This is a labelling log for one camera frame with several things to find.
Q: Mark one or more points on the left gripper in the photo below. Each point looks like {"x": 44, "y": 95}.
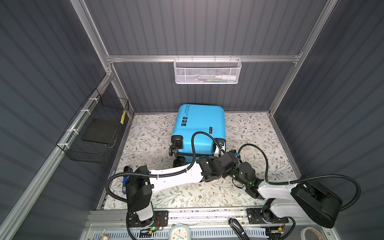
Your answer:
{"x": 211, "y": 159}

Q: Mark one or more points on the blue hardshell suitcase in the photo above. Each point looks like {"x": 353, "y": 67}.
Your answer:
{"x": 198, "y": 125}

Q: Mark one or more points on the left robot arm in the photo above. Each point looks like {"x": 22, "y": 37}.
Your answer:
{"x": 142, "y": 183}

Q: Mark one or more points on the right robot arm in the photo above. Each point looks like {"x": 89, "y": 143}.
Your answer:
{"x": 309, "y": 199}

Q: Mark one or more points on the small white clock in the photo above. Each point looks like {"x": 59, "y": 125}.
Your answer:
{"x": 180, "y": 232}

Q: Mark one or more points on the white tape roll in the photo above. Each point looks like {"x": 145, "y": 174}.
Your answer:
{"x": 310, "y": 233}

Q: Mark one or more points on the white bottle in basket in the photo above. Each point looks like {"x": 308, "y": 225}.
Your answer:
{"x": 228, "y": 78}

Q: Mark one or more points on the yellow marker in basket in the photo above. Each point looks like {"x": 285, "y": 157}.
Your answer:
{"x": 123, "y": 117}

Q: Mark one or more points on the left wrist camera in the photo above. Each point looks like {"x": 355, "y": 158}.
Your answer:
{"x": 219, "y": 148}

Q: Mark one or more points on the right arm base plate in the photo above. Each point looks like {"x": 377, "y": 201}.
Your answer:
{"x": 260, "y": 216}

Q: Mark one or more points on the black handle tool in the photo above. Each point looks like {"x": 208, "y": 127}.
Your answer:
{"x": 238, "y": 229}

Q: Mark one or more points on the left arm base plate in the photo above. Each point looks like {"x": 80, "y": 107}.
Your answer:
{"x": 159, "y": 219}

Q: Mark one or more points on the white wire mesh basket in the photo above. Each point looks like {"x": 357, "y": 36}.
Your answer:
{"x": 203, "y": 71}

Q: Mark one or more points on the black wire wall basket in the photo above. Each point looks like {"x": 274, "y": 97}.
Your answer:
{"x": 95, "y": 132}

